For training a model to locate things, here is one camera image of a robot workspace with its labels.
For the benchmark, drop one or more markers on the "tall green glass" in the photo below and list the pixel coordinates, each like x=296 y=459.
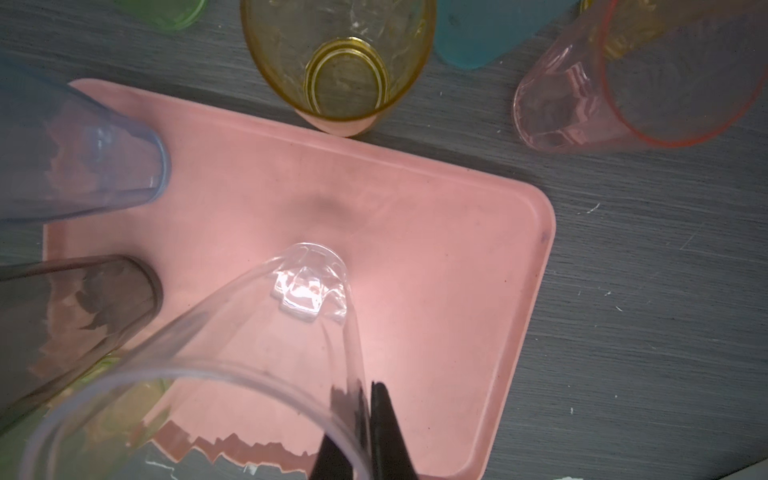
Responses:
x=99 y=440

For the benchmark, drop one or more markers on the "short amber glass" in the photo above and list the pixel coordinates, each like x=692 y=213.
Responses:
x=341 y=65

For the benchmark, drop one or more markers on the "clear tall glass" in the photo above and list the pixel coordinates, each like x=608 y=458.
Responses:
x=253 y=366

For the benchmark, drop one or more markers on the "pink plastic tray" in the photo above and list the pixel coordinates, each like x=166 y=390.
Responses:
x=445 y=262

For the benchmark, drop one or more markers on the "dark grey tumbler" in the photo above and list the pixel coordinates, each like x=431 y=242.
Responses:
x=60 y=317

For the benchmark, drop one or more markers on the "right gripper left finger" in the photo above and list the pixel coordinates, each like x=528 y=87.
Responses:
x=352 y=410

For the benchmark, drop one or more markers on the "short green glass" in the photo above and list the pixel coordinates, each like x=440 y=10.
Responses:
x=165 y=15

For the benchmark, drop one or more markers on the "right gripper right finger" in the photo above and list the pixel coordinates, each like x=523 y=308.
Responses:
x=390 y=457

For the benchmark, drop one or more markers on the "blue tall tumbler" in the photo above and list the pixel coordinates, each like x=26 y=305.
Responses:
x=65 y=155

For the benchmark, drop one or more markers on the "short pink glass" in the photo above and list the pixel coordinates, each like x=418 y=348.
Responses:
x=634 y=75

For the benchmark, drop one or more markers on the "teal dimpled tumbler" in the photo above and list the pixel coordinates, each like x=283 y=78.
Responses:
x=472 y=33

